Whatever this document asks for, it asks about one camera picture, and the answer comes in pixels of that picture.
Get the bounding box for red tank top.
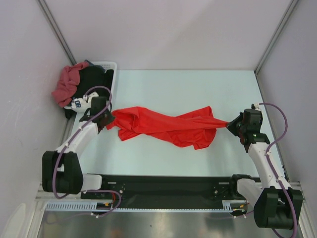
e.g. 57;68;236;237
106;106;227;150

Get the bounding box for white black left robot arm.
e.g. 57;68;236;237
42;96;114;199

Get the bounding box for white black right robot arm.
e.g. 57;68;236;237
226;105;304;231

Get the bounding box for white garment blue letters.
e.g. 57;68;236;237
70;95;91;113

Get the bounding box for black garment in basket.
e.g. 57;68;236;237
64;66;114;119

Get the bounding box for pink crumpled garment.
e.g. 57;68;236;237
52;62;89;108

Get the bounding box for white plastic laundry basket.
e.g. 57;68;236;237
63;60;117;114

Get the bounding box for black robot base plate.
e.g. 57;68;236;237
80;173;248;210

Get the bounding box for white slotted cable duct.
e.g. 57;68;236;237
46;201;247;213

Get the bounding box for left aluminium corner post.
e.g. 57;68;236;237
36;0;77;65

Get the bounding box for aluminium corner post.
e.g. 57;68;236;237
254;0;301;76
36;0;77;65

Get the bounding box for right aluminium corner post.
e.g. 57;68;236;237
254;0;301;76

